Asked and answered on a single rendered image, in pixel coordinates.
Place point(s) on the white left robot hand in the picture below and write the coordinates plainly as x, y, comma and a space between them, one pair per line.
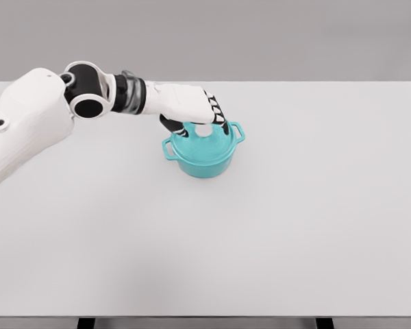
188, 103

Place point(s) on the teal pot lid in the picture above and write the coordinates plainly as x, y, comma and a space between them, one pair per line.
205, 147

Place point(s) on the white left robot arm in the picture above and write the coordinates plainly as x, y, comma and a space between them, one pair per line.
31, 116

